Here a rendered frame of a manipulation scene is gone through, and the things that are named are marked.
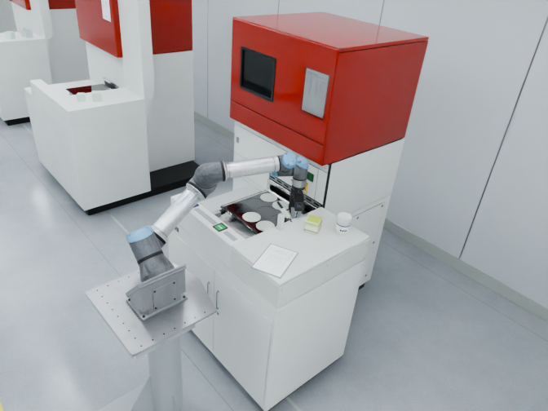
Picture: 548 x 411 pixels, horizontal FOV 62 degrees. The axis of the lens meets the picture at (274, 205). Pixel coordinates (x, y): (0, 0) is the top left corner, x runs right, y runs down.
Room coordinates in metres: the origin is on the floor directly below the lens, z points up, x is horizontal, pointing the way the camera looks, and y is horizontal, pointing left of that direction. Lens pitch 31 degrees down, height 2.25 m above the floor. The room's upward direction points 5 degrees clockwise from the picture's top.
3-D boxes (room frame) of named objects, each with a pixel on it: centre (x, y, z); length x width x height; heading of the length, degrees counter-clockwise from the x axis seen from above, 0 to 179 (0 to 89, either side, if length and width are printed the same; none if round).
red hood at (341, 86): (2.67, -0.22, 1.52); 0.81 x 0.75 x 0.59; 44
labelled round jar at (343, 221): (1.92, -0.36, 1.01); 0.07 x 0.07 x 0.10
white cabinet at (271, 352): (2.02, 0.06, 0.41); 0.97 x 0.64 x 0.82; 44
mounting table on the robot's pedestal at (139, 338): (1.47, 0.48, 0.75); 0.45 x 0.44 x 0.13; 135
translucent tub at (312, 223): (1.91, -0.21, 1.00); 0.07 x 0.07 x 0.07; 71
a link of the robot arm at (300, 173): (2.10, -0.12, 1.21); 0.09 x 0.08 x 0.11; 105
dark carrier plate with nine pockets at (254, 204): (2.15, 0.04, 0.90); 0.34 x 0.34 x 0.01; 44
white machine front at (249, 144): (2.45, 0.01, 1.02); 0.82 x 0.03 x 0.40; 44
